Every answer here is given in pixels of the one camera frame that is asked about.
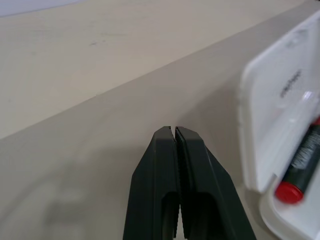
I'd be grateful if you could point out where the black marker with red caps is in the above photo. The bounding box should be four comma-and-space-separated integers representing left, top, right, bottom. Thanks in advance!
274, 117, 320, 205

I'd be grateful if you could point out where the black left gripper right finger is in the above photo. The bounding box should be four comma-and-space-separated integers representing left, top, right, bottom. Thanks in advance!
174, 125, 257, 240

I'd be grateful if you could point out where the white open pencil case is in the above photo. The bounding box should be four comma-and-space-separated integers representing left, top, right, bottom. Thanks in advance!
236, 9, 320, 240

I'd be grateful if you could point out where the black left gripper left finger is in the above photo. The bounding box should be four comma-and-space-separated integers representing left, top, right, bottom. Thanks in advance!
122, 125, 182, 240

